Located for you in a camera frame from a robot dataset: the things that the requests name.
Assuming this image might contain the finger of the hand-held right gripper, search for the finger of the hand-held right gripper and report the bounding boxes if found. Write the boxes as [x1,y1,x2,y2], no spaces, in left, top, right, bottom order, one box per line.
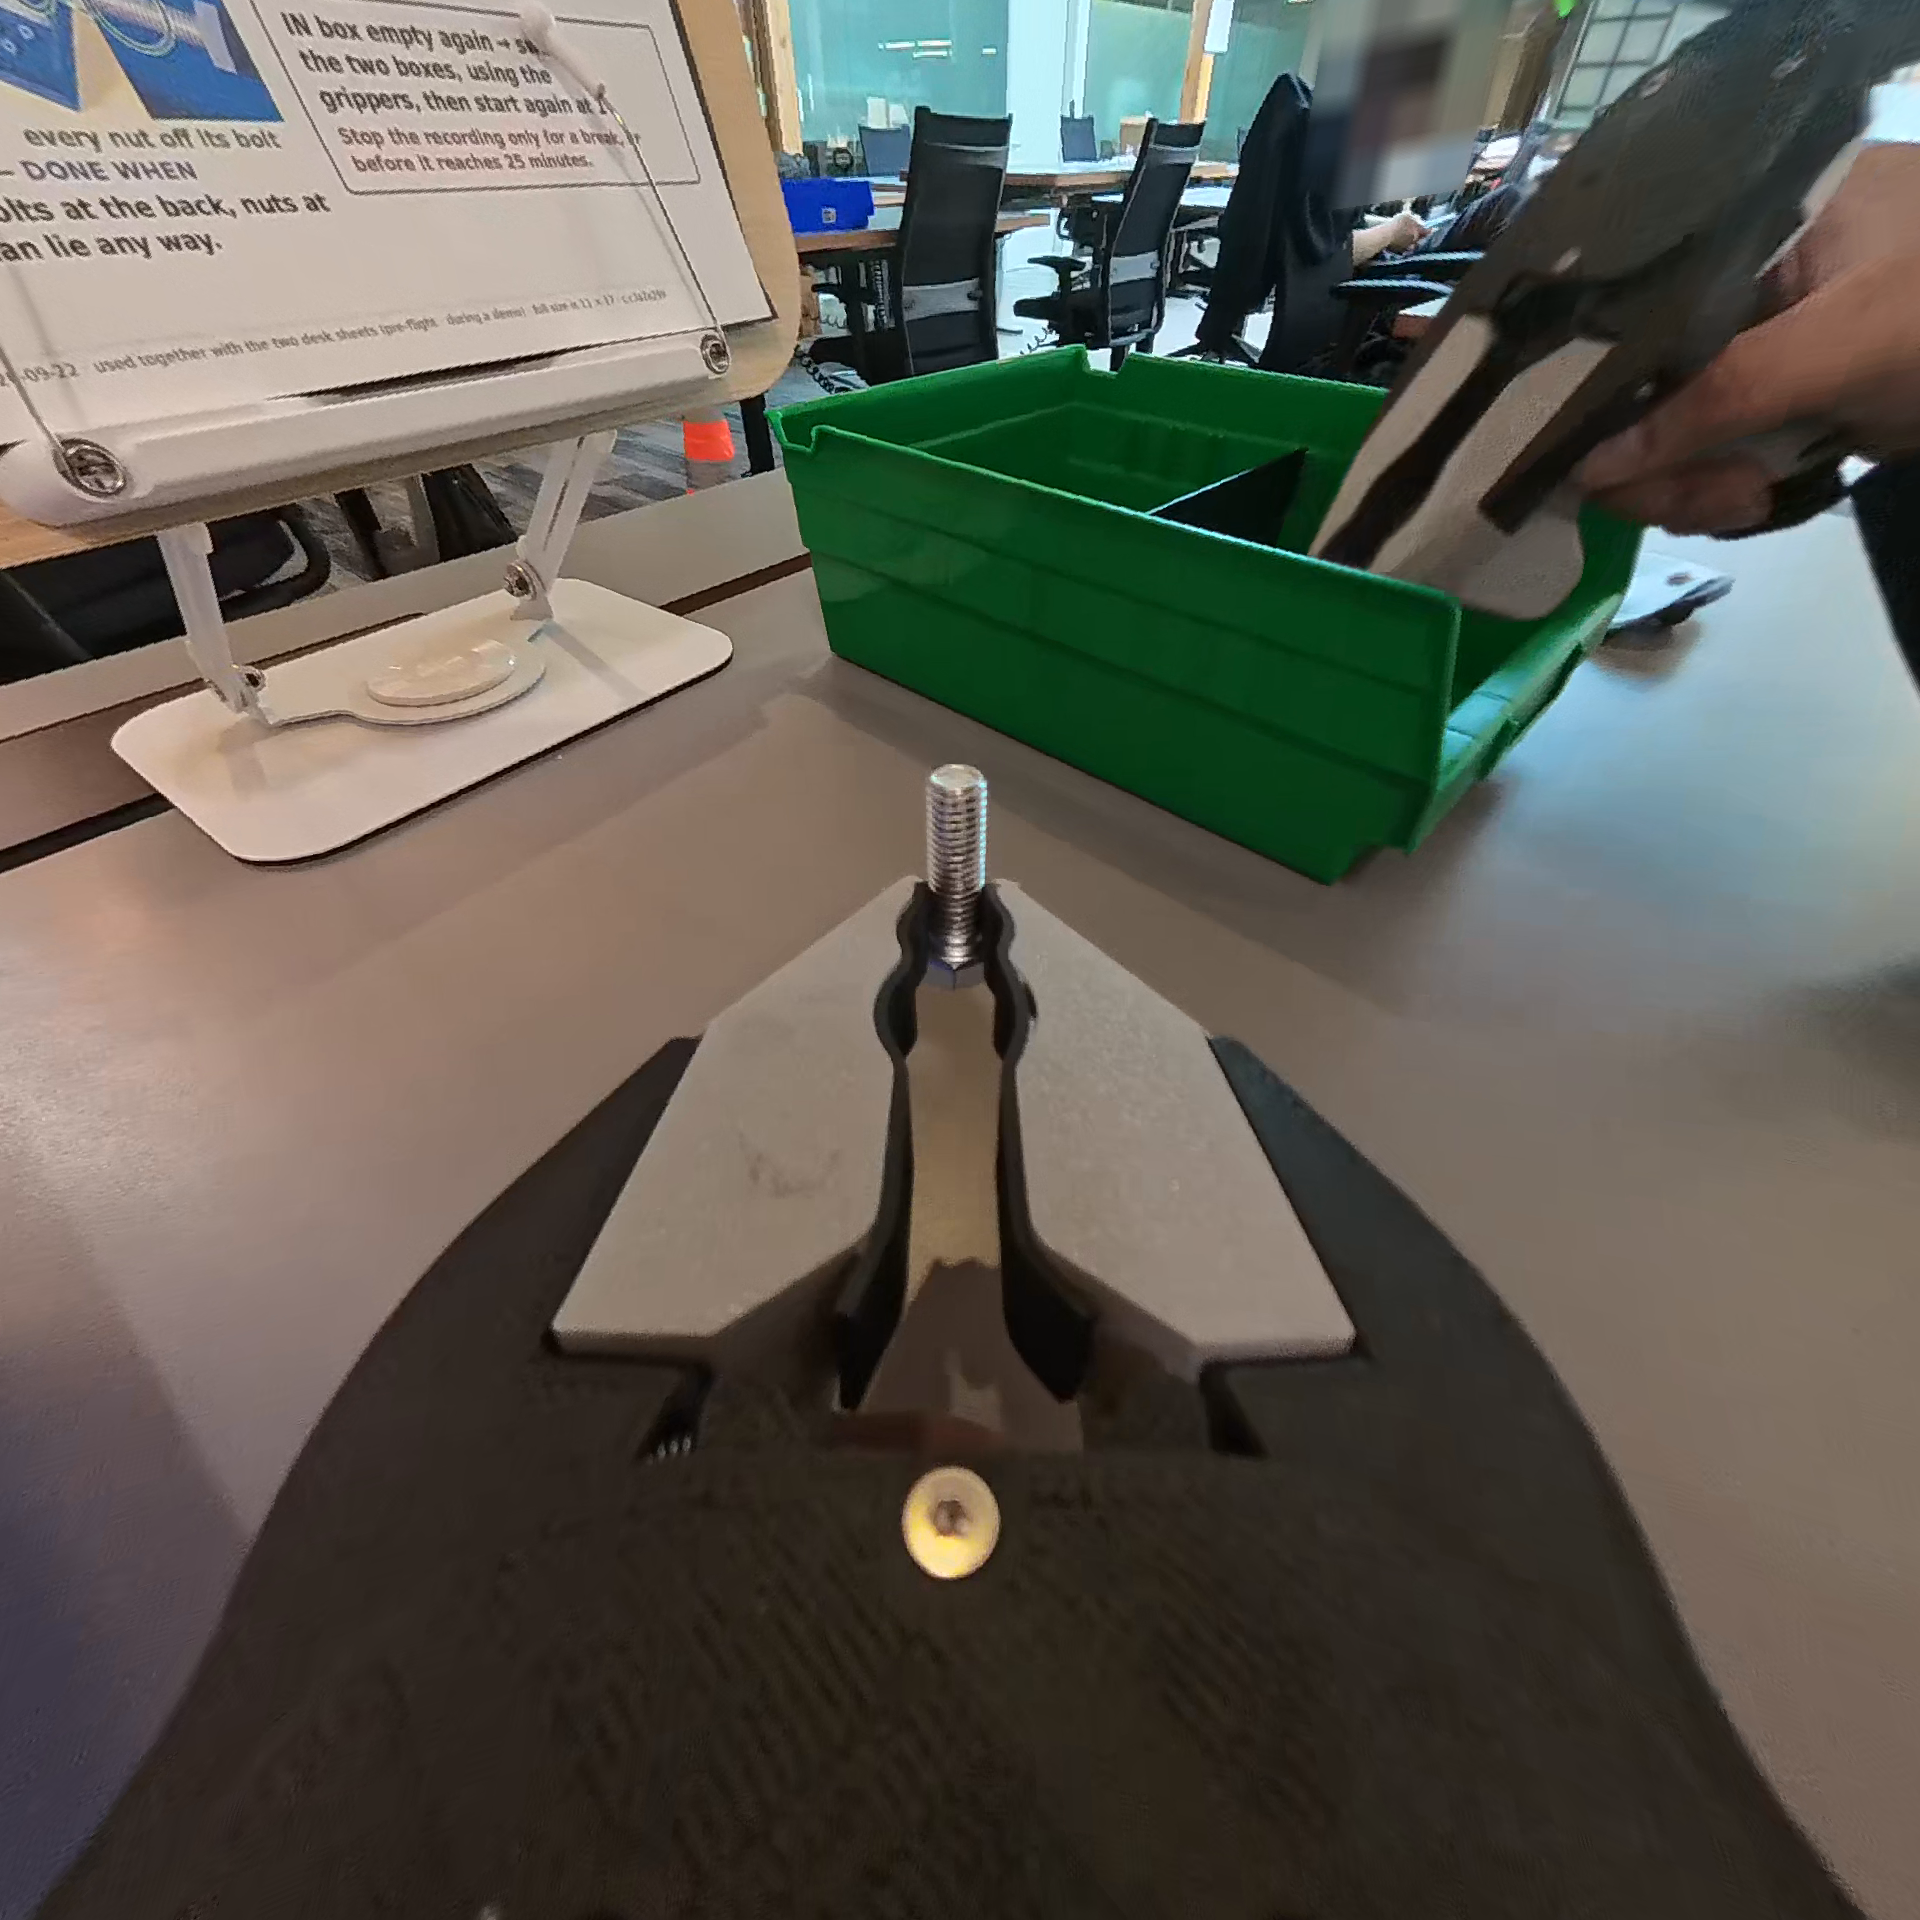
[1304,303,1619,574]
[1384,352,1635,619]

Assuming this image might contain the printed instruction sheet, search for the printed instruction sheet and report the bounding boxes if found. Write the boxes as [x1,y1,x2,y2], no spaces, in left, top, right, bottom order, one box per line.
[0,0,774,441]

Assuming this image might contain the green plastic bin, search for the green plastic bin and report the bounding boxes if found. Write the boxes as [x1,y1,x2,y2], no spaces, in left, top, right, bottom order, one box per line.
[767,352,1644,886]

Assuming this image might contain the person's right hand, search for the person's right hand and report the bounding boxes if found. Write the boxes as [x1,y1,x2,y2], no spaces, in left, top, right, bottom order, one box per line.
[1569,93,1920,534]

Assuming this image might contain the black bin divider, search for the black bin divider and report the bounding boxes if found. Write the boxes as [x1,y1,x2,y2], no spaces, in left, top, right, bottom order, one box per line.
[1145,447,1313,546]

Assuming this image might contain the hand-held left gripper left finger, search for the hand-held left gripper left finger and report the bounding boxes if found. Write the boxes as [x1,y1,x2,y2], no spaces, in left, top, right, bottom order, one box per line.
[556,878,915,1409]

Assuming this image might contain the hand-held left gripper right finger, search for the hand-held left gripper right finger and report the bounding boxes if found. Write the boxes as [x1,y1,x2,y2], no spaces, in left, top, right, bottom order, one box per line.
[983,878,1360,1404]

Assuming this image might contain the black office chair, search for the black office chair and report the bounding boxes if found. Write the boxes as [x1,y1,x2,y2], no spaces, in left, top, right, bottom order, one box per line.
[1032,117,1208,368]
[901,112,1015,372]

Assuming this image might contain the steel hex bolt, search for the steel hex bolt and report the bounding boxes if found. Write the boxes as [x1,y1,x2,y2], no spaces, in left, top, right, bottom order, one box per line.
[905,764,998,992]

